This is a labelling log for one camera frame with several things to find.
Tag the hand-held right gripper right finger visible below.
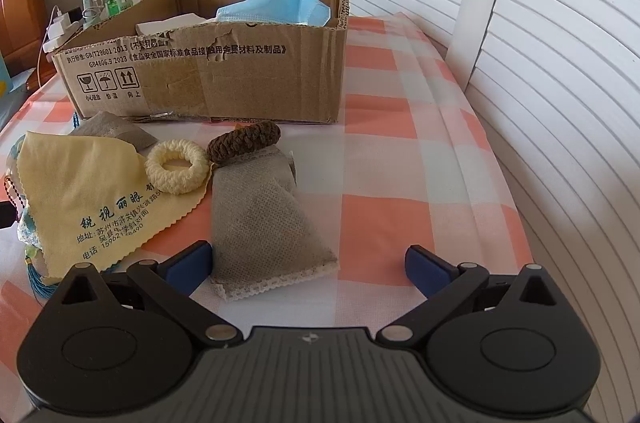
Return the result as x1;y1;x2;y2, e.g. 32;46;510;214
376;245;557;347

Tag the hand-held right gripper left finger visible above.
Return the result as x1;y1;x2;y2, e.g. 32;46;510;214
61;241;242;347

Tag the light blue tasselled sachet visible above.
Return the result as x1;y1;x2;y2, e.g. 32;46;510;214
2;140;56;302

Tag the large grey fabric pouch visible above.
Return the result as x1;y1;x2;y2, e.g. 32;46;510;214
207;143;341;301

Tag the cream knitted scrunchie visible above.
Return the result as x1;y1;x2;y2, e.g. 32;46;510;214
145;140;210;196

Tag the yellow lens cloth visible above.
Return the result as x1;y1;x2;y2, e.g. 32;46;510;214
17;132;213;279

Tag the small grey fabric pouch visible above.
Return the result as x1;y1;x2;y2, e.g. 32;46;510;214
70;112;157;151

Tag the brown knitted scrunchie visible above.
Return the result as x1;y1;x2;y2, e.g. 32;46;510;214
206;120;282;164

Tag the brown cardboard box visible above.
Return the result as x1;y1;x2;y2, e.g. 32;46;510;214
52;0;351;124

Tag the orange checked bedsheet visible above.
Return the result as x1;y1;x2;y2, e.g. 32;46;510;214
0;10;533;384

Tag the white power strip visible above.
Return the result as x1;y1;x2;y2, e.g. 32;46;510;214
42;10;86;54

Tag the white charger plug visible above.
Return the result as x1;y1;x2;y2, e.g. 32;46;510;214
48;14;71;38

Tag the white tissue pack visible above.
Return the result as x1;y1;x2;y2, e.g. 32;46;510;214
136;14;208;34

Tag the blue face mask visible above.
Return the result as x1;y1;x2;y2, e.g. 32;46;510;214
215;0;333;28

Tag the white cable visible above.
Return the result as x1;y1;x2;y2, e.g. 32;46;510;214
35;5;63;91

